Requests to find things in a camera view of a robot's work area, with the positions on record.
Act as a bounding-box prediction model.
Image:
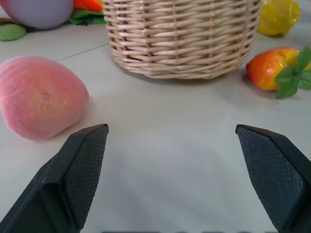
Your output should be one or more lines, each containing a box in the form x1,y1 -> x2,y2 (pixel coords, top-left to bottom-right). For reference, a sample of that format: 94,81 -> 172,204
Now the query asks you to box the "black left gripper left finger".
0,123 -> 109,233

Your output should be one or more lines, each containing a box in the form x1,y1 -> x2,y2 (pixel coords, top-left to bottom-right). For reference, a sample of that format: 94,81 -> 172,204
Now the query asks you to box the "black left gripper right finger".
235,124 -> 311,233

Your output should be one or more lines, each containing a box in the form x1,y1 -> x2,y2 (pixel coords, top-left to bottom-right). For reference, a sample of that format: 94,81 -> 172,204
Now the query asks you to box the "orange yellow fruit with leaves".
245,46 -> 311,100

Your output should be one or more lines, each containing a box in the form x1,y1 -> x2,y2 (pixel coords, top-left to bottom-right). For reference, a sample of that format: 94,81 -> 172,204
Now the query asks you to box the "woven wicker basket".
102,0 -> 261,80

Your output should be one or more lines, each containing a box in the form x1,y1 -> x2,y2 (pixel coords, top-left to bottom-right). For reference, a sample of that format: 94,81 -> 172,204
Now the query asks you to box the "pink peach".
0,54 -> 90,141

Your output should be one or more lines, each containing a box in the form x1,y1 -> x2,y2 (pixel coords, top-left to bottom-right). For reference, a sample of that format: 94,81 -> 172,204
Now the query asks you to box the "green pea pod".
0,23 -> 27,42

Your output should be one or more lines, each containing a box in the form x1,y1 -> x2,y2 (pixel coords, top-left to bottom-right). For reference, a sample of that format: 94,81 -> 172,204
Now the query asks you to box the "yellow bell pepper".
257,0 -> 302,37

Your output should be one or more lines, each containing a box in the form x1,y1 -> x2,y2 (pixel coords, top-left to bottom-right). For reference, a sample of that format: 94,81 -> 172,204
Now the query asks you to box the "purple eggplant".
0,0 -> 75,30

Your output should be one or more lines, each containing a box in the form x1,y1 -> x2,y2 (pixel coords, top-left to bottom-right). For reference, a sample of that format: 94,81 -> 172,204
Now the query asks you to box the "orange carrot with green leaves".
65,0 -> 107,26

